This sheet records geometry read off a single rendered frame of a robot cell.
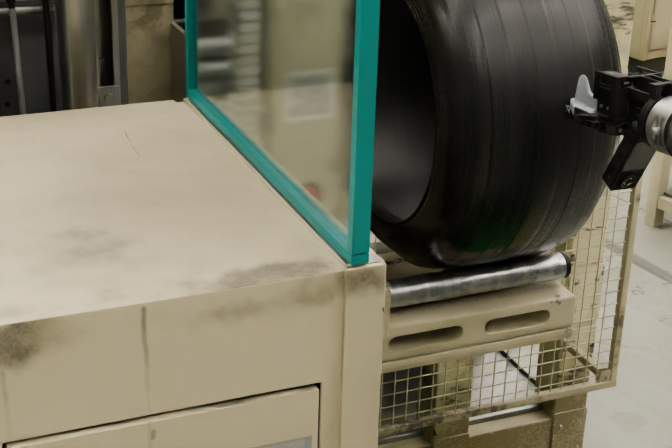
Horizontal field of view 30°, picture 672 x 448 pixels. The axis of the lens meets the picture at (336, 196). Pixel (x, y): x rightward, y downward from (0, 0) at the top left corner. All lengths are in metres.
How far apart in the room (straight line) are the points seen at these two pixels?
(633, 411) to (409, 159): 1.42
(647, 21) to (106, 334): 5.37
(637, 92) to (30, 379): 0.89
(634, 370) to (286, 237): 2.50
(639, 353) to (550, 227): 1.86
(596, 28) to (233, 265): 0.84
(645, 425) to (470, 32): 1.84
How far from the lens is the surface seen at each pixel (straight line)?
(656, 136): 1.63
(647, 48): 6.40
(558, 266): 2.08
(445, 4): 1.81
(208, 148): 1.49
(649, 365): 3.72
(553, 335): 2.11
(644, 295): 4.11
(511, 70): 1.78
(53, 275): 1.19
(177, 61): 2.30
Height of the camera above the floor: 1.79
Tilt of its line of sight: 22 degrees down
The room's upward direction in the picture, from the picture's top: 2 degrees clockwise
